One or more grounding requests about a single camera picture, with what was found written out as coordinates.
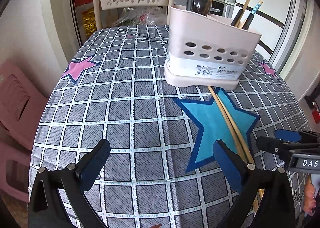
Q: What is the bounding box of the pink plastic utensil holder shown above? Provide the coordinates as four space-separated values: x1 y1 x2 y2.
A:
164 5 261 90

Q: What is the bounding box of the plastic bag under rack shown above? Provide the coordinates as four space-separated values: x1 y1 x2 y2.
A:
112 6 168 27

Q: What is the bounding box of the pink plastic stool lower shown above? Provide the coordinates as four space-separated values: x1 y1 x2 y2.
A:
1 141 31 203

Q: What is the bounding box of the black-handled spoon small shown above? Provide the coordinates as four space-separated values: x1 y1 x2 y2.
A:
191 0 212 16

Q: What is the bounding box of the black built-in oven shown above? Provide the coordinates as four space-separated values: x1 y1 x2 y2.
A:
210 0 227 17

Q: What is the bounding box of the grey checked tablecloth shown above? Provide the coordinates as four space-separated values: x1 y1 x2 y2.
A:
29 25 311 227

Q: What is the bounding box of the pink plastic stool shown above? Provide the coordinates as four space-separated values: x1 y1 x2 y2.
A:
1 141 31 203
1 60 48 151

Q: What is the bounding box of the blue-patterned wooden chopstick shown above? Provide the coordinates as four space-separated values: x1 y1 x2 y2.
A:
242 0 263 30

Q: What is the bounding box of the black-handled spoon large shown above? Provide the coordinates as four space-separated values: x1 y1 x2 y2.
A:
185 0 194 11

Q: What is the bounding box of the pink plastic stool upper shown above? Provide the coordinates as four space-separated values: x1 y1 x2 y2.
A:
1 60 48 151

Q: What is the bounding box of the black-handled spoon across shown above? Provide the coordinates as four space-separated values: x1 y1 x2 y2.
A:
231 9 244 26

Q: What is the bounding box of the white refrigerator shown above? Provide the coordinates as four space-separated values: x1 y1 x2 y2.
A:
233 0 295 61

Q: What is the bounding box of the person's right hand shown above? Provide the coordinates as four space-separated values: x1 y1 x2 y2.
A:
303 174 319 216

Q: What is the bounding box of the wooden chopstick plain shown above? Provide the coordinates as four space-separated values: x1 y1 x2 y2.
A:
236 0 250 28

